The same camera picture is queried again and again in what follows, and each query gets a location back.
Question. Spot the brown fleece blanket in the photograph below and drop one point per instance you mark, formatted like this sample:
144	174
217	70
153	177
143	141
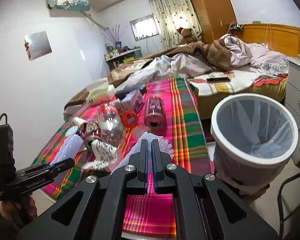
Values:
214	55

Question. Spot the orange round lid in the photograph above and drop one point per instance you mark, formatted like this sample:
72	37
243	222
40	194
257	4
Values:
129	118

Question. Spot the plaid pink green blanket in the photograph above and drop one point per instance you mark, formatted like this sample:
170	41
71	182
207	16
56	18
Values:
152	214

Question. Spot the dark blue glasses case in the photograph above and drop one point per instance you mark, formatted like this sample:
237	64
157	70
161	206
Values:
122	94

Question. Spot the wooden wardrobe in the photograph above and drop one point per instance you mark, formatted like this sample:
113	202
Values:
214	16

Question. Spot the clear plastic bottle red cap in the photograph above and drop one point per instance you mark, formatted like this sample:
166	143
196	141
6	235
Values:
109	121

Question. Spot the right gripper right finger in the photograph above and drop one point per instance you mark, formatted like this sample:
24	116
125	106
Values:
162	182

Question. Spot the wooden headboard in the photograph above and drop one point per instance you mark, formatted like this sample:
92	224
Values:
278	37

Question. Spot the black smartphone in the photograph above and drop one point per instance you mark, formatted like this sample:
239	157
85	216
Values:
218	79

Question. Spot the brown teddy bear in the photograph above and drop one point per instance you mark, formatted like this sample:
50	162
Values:
187	35

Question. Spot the floral bed sheet mattress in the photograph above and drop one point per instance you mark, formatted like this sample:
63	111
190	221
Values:
243	80

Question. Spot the wall calendar poster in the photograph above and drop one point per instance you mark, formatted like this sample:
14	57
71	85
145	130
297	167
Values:
37	45

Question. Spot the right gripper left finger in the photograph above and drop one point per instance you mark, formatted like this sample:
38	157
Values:
137	178

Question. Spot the crumpled red white wrapper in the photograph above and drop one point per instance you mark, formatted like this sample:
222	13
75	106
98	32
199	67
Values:
105	155

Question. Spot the cluttered wall shelf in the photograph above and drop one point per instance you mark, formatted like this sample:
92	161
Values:
116	57

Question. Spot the red soda can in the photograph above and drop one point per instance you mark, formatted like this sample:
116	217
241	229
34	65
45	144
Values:
154	116

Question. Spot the purple milk carton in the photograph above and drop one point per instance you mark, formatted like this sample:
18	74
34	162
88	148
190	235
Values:
133	101

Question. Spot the person left hand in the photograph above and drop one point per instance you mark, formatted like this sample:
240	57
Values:
10	220

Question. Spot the pale pink duvet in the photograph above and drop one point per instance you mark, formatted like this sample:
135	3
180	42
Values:
242	54

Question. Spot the window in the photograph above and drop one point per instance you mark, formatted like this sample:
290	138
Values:
144	27

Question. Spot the green tissue pack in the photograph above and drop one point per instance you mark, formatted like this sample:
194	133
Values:
100	91

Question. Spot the white mesh trash bin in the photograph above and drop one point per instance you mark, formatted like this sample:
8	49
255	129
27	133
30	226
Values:
255	138

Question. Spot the patterned curtain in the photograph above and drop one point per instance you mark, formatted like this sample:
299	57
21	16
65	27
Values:
170	15

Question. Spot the white yogurt cup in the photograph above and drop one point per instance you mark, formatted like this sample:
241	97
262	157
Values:
92	132

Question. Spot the white air conditioner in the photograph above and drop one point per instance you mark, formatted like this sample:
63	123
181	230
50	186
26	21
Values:
76	5

